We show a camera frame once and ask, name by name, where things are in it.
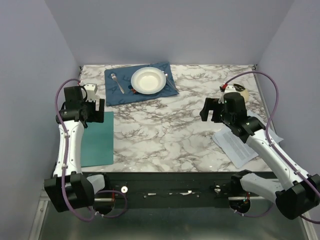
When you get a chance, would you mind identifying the teal paper folder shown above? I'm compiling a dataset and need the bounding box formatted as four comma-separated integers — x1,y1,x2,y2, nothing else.
80,111,114,167

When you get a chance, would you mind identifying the printed paper sheets stack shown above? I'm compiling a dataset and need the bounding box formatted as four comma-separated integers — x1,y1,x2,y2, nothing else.
212,109,285,168

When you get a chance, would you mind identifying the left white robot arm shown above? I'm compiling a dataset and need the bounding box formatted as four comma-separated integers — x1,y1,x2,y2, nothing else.
44,83,111,213

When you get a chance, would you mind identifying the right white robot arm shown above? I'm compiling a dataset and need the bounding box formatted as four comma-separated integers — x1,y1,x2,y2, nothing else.
199,92,320,220

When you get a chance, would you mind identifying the beige small dish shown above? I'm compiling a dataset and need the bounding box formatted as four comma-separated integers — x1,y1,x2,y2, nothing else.
233,83,249,102

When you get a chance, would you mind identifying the blue cloth placemat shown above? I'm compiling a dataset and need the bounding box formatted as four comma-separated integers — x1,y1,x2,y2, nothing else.
104,61,179,107

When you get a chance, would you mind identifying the silver fork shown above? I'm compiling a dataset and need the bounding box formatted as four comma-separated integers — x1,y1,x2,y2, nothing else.
110,73,125,94

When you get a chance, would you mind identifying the silver spoon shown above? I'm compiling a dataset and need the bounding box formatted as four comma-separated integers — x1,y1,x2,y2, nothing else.
162,71,179,92

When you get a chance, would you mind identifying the white round bowl plate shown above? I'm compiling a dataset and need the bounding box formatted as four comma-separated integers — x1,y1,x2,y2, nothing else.
130,67,167,95

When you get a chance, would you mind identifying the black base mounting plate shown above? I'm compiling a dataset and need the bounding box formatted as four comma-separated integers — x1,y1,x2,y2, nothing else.
102,172,256,210

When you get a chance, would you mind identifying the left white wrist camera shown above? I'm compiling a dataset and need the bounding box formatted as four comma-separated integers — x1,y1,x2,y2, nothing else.
83,83,98,103

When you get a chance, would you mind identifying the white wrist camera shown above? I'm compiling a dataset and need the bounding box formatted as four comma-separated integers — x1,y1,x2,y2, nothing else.
83,83,98,103
218,83,237,104

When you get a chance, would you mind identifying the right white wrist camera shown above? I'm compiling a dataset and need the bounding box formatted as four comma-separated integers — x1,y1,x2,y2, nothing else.
218,83,237,104

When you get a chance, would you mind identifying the aluminium rail frame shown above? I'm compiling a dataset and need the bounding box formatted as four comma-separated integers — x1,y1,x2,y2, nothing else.
28,197,50,240

